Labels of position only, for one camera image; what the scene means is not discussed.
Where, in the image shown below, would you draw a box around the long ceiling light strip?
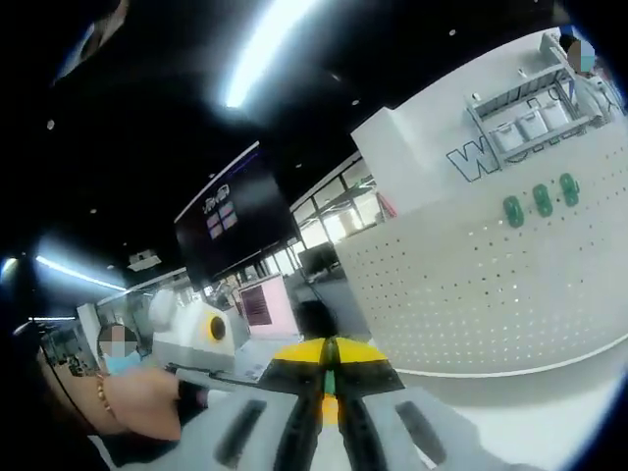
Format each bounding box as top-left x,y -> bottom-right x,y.
225,0 -> 325,109

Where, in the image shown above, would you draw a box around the white display column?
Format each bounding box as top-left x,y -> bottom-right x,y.
350,28 -> 590,220

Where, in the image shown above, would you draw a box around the pink screen monitor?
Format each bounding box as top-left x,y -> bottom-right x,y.
237,273 -> 300,340

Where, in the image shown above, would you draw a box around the white storage bin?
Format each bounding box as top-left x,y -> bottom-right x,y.
542,102 -> 570,130
492,123 -> 522,151
519,113 -> 547,140

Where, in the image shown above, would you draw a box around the green hook assembly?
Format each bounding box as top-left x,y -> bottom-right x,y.
502,195 -> 524,228
321,367 -> 340,399
558,172 -> 580,207
533,183 -> 553,218

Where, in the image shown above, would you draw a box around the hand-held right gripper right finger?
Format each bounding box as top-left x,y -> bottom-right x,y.
336,337 -> 546,471

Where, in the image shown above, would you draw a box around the thin ceiling light strip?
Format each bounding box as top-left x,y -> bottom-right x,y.
36,254 -> 125,290

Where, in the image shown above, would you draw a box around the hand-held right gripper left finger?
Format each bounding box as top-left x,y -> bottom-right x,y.
179,338 -> 329,471

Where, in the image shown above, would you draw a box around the large black wall screen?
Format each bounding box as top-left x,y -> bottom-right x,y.
174,141 -> 301,290

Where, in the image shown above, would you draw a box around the grey metal shelf rack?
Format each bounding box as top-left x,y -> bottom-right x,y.
465,33 -> 605,154

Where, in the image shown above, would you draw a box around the person's blue face mask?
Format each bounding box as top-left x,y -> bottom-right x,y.
104,353 -> 143,377

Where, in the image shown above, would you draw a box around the white perforated mounting plate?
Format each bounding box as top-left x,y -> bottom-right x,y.
338,141 -> 628,380

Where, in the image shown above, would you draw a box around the white ceiling mounted unit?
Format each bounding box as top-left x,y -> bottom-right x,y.
128,249 -> 161,271

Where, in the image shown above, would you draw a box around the beaded bracelet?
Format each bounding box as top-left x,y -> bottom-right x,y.
95,375 -> 118,418

